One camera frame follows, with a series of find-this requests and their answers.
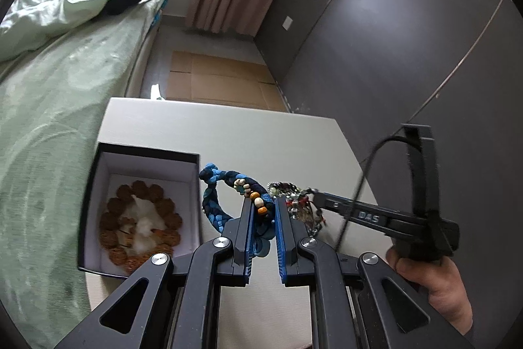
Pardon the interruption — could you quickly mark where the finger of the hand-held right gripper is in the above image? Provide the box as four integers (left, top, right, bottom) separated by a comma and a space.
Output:
312, 189, 414, 240

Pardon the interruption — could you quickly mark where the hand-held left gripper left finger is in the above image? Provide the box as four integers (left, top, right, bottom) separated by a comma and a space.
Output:
53, 197, 256, 349

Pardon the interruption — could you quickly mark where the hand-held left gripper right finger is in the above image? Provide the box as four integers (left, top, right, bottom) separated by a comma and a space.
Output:
275, 196, 477, 349

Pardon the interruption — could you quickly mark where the metal chain beaded jewelry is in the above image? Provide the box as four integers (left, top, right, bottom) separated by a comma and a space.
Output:
266, 181, 328, 238

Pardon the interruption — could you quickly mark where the blue braided beaded bracelet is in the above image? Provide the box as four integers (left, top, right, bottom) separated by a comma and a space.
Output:
199, 164, 278, 257

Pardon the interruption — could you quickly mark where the black jewelry box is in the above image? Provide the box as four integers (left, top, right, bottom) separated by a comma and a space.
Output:
77, 142, 204, 279

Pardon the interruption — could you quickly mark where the person's right hand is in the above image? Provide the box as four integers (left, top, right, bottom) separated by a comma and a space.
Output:
386, 245, 473, 335

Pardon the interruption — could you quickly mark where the white tissue paper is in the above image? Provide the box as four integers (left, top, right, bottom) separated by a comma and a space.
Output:
123, 196, 168, 252

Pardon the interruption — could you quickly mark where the flattened cardboard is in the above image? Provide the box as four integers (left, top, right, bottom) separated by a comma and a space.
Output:
165, 50, 287, 113

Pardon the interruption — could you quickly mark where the bed with green sheet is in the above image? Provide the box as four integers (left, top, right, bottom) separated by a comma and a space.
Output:
0, 0, 170, 349

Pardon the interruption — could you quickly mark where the black object on bed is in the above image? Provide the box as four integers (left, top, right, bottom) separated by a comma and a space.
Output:
101, 0, 145, 16

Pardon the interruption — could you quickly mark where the light green quilt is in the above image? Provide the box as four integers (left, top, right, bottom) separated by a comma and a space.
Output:
0, 0, 176, 61

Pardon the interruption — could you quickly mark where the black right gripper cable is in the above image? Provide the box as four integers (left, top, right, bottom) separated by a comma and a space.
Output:
336, 136, 409, 252

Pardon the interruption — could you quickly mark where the brown bead bracelet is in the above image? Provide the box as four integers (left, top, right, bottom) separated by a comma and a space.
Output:
99, 180, 182, 274

